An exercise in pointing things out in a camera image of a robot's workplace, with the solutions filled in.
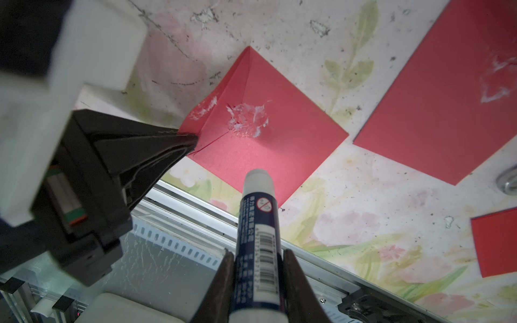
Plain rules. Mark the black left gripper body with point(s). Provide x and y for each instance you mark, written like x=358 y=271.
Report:
x=79 y=211

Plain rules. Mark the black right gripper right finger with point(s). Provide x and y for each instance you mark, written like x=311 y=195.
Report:
x=302 y=304

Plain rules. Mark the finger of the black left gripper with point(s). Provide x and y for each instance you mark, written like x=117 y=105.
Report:
x=139 y=180
x=123 y=144

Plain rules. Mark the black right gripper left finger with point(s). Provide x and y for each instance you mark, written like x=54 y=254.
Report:
x=215 y=307

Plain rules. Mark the white blue glue stick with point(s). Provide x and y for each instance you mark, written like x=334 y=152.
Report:
x=259 y=292

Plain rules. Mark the red envelope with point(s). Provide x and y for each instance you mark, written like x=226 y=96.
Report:
x=454 y=103
x=256 y=118
x=494 y=237

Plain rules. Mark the silver adjustable wrench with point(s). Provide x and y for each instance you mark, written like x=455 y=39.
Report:
x=506 y=181

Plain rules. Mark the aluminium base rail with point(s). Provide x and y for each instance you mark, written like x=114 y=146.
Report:
x=184 y=260

